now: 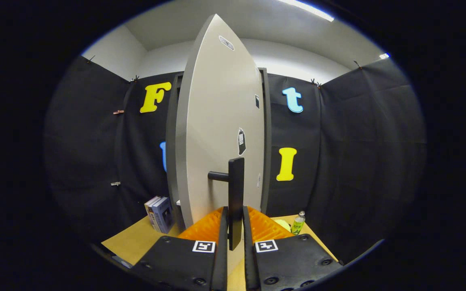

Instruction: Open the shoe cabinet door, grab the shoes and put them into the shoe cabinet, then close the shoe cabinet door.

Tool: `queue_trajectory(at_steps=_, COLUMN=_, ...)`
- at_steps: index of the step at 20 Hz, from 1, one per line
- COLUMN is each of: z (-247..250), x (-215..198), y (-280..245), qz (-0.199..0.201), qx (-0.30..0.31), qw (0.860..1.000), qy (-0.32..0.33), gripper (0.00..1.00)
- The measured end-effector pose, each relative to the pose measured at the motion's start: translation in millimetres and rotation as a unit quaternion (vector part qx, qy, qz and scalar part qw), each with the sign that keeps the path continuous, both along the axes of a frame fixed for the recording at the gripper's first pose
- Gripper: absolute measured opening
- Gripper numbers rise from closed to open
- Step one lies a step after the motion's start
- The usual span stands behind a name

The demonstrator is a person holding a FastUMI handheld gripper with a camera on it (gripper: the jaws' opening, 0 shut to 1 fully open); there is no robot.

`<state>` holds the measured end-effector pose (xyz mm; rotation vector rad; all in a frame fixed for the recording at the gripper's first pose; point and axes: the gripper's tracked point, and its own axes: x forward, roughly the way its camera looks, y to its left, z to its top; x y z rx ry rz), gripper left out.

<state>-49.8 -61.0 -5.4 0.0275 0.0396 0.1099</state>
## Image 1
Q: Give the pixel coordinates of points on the black backdrop cloth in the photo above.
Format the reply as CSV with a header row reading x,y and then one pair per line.
x,y
358,141

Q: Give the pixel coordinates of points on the blue book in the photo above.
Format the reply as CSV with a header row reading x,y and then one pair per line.
x,y
163,214

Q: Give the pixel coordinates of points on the grey shoe cabinet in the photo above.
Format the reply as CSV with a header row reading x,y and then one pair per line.
x,y
266,141

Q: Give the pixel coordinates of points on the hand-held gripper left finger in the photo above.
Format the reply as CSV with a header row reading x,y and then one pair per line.
x,y
221,262

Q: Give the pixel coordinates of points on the yellow plush toy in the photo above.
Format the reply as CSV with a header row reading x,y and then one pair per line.
x,y
283,224

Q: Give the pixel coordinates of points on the white book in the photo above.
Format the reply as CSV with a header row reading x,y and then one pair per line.
x,y
151,207

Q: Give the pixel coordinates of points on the green drink bottle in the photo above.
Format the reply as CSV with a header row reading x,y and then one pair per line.
x,y
297,225

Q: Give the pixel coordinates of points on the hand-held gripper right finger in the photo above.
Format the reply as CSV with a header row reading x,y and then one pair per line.
x,y
249,266

